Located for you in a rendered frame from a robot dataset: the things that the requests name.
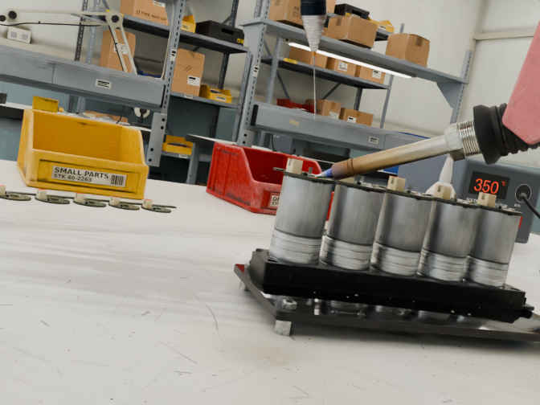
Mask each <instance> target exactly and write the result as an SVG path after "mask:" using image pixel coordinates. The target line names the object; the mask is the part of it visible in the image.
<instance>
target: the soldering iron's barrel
mask: <svg viewBox="0 0 540 405"><path fill-rule="evenodd" d="M448 153H449V154H450V156H451V158H452V160H454V162H455V161H459V160H463V159H465V158H466V157H471V156H474V155H475V154H476V155H478V154H481V149H480V146H479V144H478V141H477V135H476V131H475V126H474V120H470V121H465V122H461V123H459V124H458V123H454V124H450V125H446V128H445V130H444V135H443V136H439V137H433V138H431V139H427V140H424V141H418V142H415V143H411V144H408V145H403V146H400V147H396V148H393V149H387V150H383V151H380V152H377V153H372V154H368V155H365V156H361V157H356V158H350V159H348V160H346V161H343V162H337V163H334V164H333V165H332V167H331V170H332V175H333V177H334V178H335V179H337V180H342V179H345V178H351V177H353V178H354V177H357V176H358V175H362V174H368V173H371V172H375V171H378V170H384V169H388V168H391V167H395V166H401V165H404V164H407V163H411V162H417V161H421V160H424V159H428V158H433V157H437V156H441V155H445V154H448Z"/></svg>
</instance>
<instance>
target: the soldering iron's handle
mask: <svg viewBox="0 0 540 405"><path fill-rule="evenodd" d="M506 107H507V104H506V103H503V104H500V107H497V106H496V105H494V106H491V107H487V106H484V105H482V104H480V105H477V106H473V118H474V126H475V131H476V135H477V141H478V144H479V146H480V149H481V152H482V155H483V157H484V160H485V163H486V164H487V165H491V164H494V163H496V162H497V161H498V160H499V159H500V158H501V157H505V156H508V154H509V153H511V154H516V153H518V151H519V150H521V151H522V152H526V151H527V150H528V149H529V148H531V149H532V150H533V149H537V148H538V146H540V142H538V143H536V144H533V145H530V144H527V143H525V142H524V141H523V140H522V139H521V138H520V137H518V136H517V135H516V134H515V133H513V132H512V131H511V130H509V129H508V128H507V127H505V126H504V124H503V123H502V117H503V115H504V113H505V109H506Z"/></svg>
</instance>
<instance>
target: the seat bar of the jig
mask: <svg viewBox="0 0 540 405"><path fill-rule="evenodd" d="M268 253H269V249H263V248H256V250H255V251H252V258H251V263H250V267H249V271H250V272H251V273H252V274H253V275H254V276H255V277H256V278H257V279H258V280H259V281H260V282H261V283H263V284H277V285H284V286H293V287H301V288H315V289H324V290H332V291H339V292H348V293H362V294H370V295H379V296H387V297H402V298H410V299H417V300H426V301H441V302H448V303H457V304H465V305H479V306H488V307H496V308H503V309H519V310H522V306H523V303H524V300H525V295H526V292H524V291H522V290H521V289H518V288H515V287H513V286H511V285H509V284H505V286H504V288H492V287H487V286H484V285H480V284H474V283H472V282H469V281H466V280H463V279H462V281H461V283H459V284H457V283H449V282H444V281H440V280H434V279H432V278H428V277H426V276H422V275H420V274H418V273H417V275H416V278H407V277H401V276H393V275H390V274H386V273H383V272H379V271H376V270H374V269H373V268H370V267H369V269H368V272H353V271H348V270H344V269H340V268H335V267H332V266H329V265H327V264H324V263H322V262H321V261H320V260H321V256H319V259H318V262H317V265H316V266H304V265H298V264H290V263H286V262H283V261H280V260H276V259H273V258H272V257H270V256H269V255H268Z"/></svg>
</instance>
